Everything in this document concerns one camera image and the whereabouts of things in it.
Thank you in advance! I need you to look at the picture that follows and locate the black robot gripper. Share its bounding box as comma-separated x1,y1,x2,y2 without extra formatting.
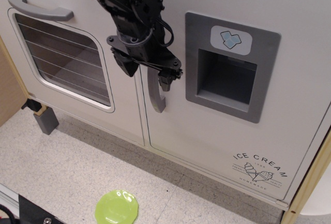
107,28,183,92

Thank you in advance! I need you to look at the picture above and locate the grey fridge door handle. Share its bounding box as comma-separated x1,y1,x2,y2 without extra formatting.
147,68,166,113

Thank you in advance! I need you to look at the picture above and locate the white toy fridge door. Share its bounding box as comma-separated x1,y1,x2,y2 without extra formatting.
145,0,330,208

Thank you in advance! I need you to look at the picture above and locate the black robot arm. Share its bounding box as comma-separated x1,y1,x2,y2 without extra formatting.
97,0,183,92

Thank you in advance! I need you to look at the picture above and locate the white toy oven door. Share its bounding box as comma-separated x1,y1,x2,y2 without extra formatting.
1,0,145,145

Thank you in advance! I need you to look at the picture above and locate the grey ice dispenser panel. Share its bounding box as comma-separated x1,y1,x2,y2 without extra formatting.
185,12,281,123

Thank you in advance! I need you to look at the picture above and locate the grey kitchen leg block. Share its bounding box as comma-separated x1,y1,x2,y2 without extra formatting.
34,108,59,135

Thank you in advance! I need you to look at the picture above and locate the wooden left side panel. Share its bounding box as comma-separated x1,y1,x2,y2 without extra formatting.
1,38,28,126

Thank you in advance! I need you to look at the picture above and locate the green plastic plate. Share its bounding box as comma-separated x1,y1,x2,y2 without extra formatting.
95,190,139,223

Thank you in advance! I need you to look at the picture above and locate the black clamp bracket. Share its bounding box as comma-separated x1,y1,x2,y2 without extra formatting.
21,99,42,112

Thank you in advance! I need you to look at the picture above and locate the grey oven door handle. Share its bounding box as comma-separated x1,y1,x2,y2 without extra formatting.
8,0,74,21

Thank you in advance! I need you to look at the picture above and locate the black base plate with screw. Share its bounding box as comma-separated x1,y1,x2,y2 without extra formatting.
19,195,64,224

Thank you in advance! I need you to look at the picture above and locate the wooden right side post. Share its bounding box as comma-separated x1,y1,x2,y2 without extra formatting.
280,128,330,223

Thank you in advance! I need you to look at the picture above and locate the black red cable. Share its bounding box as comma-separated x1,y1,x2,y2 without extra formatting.
0,203,19,224

